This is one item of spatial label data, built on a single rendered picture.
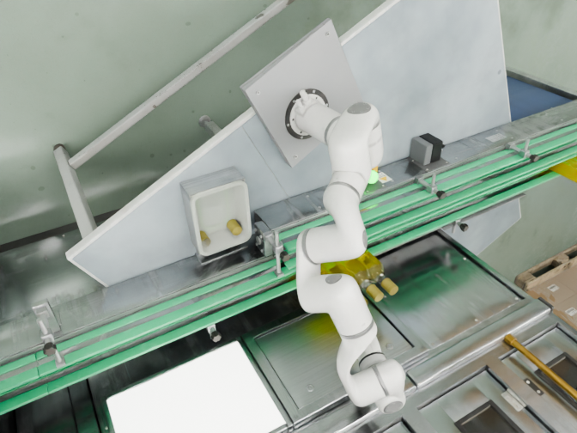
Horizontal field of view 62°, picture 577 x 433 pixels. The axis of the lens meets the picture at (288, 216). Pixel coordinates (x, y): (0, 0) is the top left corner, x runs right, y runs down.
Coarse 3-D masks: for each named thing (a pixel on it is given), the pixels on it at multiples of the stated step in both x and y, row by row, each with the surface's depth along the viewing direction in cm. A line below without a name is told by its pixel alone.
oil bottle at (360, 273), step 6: (342, 264) 153; (348, 264) 152; (354, 264) 152; (360, 264) 152; (348, 270) 151; (354, 270) 150; (360, 270) 150; (366, 270) 150; (354, 276) 148; (360, 276) 148; (366, 276) 148; (360, 282) 148; (360, 288) 150
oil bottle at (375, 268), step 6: (366, 252) 157; (360, 258) 155; (366, 258) 155; (372, 258) 155; (366, 264) 152; (372, 264) 152; (378, 264) 152; (372, 270) 150; (378, 270) 151; (384, 270) 151; (372, 276) 151; (378, 276) 150; (372, 282) 152
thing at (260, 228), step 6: (258, 222) 151; (258, 228) 148; (264, 228) 148; (258, 234) 149; (258, 240) 150; (258, 246) 153; (264, 246) 148; (270, 246) 150; (264, 252) 150; (270, 252) 151
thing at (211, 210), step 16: (208, 192) 133; (224, 192) 144; (240, 192) 142; (192, 208) 133; (208, 208) 144; (224, 208) 147; (240, 208) 146; (208, 224) 148; (224, 224) 151; (240, 224) 151; (224, 240) 148; (240, 240) 148
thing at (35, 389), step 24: (504, 192) 192; (432, 216) 181; (456, 216) 180; (384, 240) 171; (408, 240) 171; (264, 288) 154; (288, 288) 153; (216, 312) 146; (240, 312) 147; (144, 336) 140; (168, 336) 139; (96, 360) 133; (120, 360) 133; (24, 384) 127; (48, 384) 127; (0, 408) 122
